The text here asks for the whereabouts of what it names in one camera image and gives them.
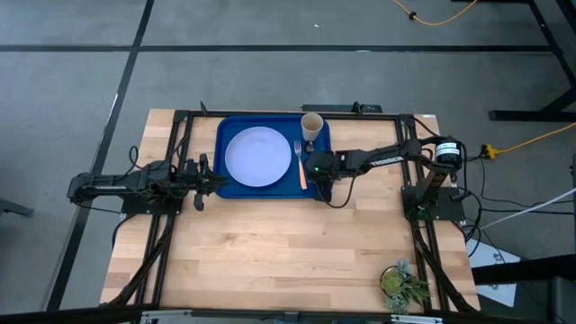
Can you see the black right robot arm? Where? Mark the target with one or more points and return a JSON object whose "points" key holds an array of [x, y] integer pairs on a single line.
{"points": [[387, 159]]}

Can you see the black beam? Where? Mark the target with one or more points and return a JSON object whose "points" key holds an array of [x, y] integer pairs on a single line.
{"points": [[531, 269]]}

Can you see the beige cup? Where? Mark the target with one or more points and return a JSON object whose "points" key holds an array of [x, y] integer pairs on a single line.
{"points": [[312, 130]]}

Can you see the potted succulent plant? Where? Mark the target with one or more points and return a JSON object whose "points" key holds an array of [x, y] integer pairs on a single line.
{"points": [[400, 288]]}

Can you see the blue plastic tray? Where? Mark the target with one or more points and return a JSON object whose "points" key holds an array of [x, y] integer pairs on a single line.
{"points": [[265, 192]]}

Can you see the black table stand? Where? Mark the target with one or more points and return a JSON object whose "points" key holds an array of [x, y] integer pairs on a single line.
{"points": [[531, 115]]}

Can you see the black aluminium table frame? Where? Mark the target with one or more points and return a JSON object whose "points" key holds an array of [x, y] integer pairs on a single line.
{"points": [[270, 112]]}

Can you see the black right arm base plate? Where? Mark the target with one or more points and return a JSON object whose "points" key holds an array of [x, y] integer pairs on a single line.
{"points": [[450, 209]]}

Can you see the black bar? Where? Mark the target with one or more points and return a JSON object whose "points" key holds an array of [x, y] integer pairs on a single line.
{"points": [[67, 315]]}

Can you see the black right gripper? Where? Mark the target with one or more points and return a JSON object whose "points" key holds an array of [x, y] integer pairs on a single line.
{"points": [[321, 164]]}

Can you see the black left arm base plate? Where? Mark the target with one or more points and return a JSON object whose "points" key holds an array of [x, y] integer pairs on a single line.
{"points": [[148, 208]]}

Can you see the grey furniture leg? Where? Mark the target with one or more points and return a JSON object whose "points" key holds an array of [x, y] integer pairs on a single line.
{"points": [[13, 208]]}

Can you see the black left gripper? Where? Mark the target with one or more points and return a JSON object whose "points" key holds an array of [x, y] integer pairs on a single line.
{"points": [[195, 179]]}

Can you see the silver bracket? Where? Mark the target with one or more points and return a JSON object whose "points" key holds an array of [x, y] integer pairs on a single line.
{"points": [[416, 319], [166, 313]]}

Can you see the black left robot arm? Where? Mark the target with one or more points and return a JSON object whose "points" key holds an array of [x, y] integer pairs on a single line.
{"points": [[108, 185]]}

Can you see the lilac round plate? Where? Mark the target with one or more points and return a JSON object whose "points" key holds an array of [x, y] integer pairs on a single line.
{"points": [[257, 156]]}

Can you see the white paper sheet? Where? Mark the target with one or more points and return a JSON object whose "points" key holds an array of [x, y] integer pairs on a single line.
{"points": [[486, 258]]}

